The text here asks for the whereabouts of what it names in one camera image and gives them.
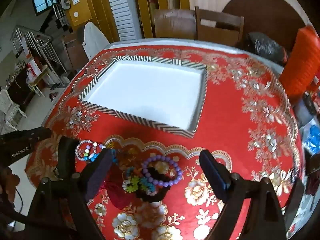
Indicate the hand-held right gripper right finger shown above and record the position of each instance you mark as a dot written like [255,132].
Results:
[214,177]

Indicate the black scrunchie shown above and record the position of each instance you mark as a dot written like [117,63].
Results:
[152,198]

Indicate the white chair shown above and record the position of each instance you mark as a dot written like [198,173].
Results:
[10,107]

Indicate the person's left hand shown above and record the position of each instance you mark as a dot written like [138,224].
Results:
[8,182]

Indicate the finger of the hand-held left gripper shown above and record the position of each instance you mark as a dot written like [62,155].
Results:
[67,155]

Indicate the red floral tablecloth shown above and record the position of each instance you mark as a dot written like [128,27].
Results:
[225,130]

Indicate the dark wooden chair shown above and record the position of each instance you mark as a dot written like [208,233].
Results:
[72,52]

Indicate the metal stair railing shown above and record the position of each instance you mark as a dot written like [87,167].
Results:
[37,45]

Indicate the orange plastic basket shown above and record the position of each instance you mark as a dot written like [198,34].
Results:
[300,62]

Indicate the red satin bow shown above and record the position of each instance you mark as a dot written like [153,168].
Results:
[117,195]

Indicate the small wooden stool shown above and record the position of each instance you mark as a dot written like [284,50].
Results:
[37,77]

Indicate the black plastic bag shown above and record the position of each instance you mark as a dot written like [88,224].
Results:
[265,46]

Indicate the brown scrunchie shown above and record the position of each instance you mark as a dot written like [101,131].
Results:
[152,172]

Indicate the white jacket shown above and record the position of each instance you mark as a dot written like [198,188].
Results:
[93,40]

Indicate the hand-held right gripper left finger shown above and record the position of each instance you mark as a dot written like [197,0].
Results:
[99,177]

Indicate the round brown table board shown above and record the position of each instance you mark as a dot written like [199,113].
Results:
[262,7]

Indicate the white louvred door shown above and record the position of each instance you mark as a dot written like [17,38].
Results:
[122,7]

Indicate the striped rectangular tray box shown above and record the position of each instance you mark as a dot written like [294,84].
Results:
[150,90]

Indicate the window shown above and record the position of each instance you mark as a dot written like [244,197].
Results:
[45,0]

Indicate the blue plastic item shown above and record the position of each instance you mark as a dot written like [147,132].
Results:
[314,137]

